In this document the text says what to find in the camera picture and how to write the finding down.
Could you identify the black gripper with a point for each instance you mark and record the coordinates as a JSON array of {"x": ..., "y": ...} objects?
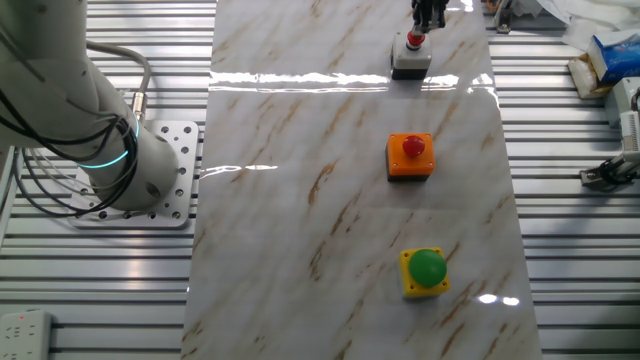
[{"x": 431, "y": 4}]

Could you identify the grey box red button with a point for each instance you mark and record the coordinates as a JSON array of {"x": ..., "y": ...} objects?
[{"x": 410, "y": 60}]

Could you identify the orange box red button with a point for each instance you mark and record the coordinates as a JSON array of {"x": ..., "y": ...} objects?
[{"x": 412, "y": 155}]

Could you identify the yellow box green button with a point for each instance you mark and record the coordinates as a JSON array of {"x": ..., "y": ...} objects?
[{"x": 427, "y": 270}]

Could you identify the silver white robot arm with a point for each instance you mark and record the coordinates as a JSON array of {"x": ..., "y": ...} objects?
[{"x": 50, "y": 90}]

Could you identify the white crumpled plastic bag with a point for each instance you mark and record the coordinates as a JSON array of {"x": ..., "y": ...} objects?
[{"x": 590, "y": 15}]

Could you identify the tan wrapped packet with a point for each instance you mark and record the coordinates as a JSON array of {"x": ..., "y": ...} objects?
[{"x": 582, "y": 75}]

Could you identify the blue tissue pack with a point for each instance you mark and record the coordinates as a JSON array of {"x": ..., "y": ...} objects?
[{"x": 617, "y": 57}]

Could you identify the marble pattern board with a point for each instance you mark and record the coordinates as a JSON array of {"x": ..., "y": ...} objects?
[{"x": 300, "y": 225}]

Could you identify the white power strip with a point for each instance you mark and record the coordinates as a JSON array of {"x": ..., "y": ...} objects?
[{"x": 25, "y": 335}]

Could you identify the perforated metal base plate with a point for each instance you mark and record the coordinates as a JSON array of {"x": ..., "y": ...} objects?
[{"x": 185, "y": 150}]

